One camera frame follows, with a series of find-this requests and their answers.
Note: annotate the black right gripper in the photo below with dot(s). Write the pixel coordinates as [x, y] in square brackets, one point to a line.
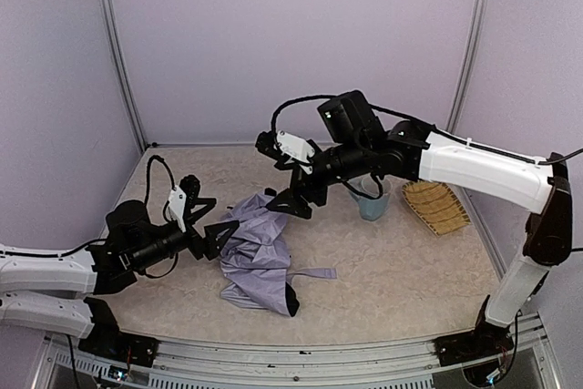
[301, 179]

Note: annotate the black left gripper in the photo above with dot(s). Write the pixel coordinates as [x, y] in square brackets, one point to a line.
[196, 234]

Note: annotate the aluminium frame post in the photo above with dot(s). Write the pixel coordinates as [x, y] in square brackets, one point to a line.
[121, 72]
[468, 62]

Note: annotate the right aluminium frame post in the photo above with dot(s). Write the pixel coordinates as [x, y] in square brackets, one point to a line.
[468, 62]

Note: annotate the light blue mug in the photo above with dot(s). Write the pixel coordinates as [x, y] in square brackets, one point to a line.
[372, 199]

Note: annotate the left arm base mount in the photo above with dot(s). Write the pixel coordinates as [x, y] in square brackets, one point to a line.
[128, 348]

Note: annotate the woven bamboo tray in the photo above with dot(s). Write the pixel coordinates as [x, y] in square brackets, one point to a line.
[436, 205]

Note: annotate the lavender folding umbrella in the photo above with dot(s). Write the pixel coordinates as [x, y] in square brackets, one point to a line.
[256, 260]

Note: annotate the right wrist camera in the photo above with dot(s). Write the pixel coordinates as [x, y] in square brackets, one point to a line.
[287, 150]

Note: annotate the left aluminium frame post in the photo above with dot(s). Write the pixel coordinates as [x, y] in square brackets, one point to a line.
[121, 72]

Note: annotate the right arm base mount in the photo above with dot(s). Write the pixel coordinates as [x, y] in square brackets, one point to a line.
[469, 346]

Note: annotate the front aluminium rail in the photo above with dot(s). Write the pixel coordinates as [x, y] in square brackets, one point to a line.
[409, 363]

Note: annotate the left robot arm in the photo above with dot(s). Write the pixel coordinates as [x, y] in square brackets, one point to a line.
[61, 292]

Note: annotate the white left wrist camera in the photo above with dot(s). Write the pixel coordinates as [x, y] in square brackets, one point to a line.
[181, 199]

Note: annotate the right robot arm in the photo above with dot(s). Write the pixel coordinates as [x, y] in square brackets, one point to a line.
[418, 151]

